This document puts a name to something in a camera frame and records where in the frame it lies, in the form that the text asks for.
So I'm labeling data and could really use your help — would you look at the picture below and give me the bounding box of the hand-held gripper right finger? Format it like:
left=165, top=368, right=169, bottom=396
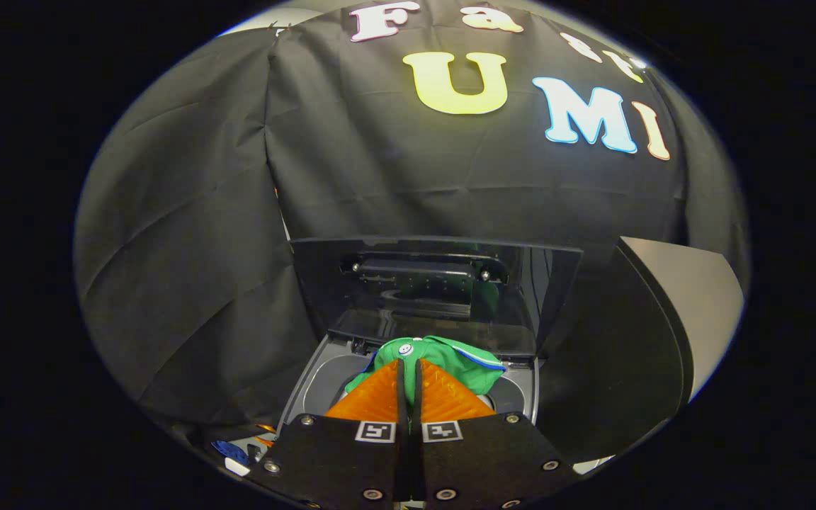
left=412, top=359, right=583, bottom=509

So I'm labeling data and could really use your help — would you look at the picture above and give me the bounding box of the small blue item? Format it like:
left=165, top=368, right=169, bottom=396
left=210, top=440, right=250, bottom=465

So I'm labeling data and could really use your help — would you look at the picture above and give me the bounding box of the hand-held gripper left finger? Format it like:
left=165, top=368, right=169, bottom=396
left=249, top=359, right=409, bottom=508

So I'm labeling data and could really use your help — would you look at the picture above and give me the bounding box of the green polo shirt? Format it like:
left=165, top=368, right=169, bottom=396
left=344, top=335, right=509, bottom=409

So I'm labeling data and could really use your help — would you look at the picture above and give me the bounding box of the dark glass washing machine lid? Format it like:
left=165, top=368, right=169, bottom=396
left=289, top=236, right=584, bottom=359

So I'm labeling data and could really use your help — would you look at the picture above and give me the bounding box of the black backdrop cloth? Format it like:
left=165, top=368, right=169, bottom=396
left=74, top=0, right=750, bottom=433

